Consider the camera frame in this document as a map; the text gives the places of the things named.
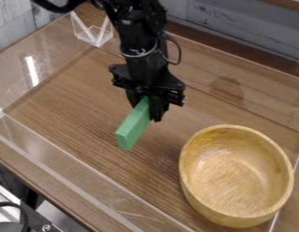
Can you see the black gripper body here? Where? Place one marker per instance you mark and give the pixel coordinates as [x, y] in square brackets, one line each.
[145, 75]

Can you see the green rectangular block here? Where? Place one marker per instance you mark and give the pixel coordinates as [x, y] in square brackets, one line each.
[133, 125]

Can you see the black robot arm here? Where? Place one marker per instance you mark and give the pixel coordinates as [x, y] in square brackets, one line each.
[138, 21]

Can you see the brown wooden bowl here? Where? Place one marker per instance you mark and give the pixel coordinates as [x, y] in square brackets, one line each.
[236, 175]

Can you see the clear acrylic tray wall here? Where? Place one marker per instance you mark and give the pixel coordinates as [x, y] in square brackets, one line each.
[102, 205]

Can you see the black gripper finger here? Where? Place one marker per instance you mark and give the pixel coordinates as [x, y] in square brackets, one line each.
[134, 97]
[158, 106]

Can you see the clear acrylic corner bracket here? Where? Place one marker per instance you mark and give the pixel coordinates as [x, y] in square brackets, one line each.
[96, 35]

